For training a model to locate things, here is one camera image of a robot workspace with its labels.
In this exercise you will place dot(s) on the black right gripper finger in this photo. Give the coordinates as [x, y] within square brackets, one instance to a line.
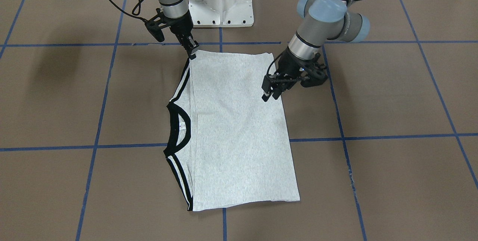
[190, 45]

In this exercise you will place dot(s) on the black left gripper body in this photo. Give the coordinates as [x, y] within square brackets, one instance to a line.
[290, 64]

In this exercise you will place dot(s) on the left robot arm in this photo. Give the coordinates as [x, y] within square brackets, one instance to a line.
[323, 20]

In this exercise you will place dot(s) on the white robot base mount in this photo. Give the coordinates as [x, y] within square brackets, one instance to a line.
[221, 13]

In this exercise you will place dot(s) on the grey cartoon print t-shirt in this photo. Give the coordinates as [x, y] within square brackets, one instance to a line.
[227, 146]

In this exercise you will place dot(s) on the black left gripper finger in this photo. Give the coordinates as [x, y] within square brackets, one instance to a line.
[267, 87]

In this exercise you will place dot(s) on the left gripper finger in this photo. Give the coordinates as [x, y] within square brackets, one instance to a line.
[278, 87]

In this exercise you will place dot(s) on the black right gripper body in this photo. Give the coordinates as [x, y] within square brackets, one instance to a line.
[181, 27]

